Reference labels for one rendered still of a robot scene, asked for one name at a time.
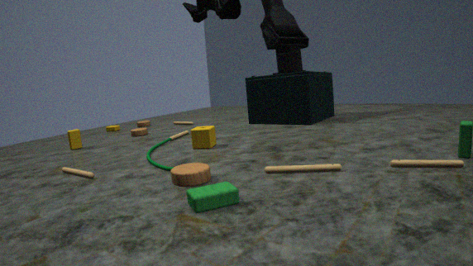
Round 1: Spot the small brown wooden disc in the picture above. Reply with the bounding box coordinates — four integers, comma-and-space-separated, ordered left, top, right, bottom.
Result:
131, 128, 148, 137
137, 121, 151, 127

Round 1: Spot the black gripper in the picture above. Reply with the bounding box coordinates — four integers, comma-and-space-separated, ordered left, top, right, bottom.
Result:
182, 0, 212, 23

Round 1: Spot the green rectangular block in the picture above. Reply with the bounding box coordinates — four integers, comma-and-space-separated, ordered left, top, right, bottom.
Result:
458, 121, 473, 159
187, 181, 240, 213

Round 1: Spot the round wooden button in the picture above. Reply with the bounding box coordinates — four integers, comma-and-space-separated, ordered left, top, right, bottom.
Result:
170, 163, 211, 187

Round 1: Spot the green string with wooden stick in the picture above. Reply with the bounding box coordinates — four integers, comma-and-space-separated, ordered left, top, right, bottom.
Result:
147, 131, 189, 171

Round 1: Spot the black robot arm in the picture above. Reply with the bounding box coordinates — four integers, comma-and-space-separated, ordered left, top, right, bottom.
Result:
210, 0, 309, 74

